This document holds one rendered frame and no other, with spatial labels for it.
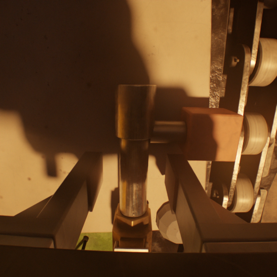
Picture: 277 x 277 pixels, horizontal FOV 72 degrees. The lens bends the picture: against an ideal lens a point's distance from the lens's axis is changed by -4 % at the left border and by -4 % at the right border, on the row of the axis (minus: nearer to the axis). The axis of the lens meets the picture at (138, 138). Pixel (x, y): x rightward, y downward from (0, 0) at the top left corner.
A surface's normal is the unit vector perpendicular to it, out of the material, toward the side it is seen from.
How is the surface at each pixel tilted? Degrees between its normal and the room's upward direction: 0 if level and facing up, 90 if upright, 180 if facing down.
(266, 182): 0
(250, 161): 90
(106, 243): 0
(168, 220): 52
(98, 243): 0
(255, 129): 25
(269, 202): 13
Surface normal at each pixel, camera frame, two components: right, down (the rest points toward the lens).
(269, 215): -0.18, 0.22
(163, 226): -0.79, 0.14
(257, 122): 0.00, -0.47
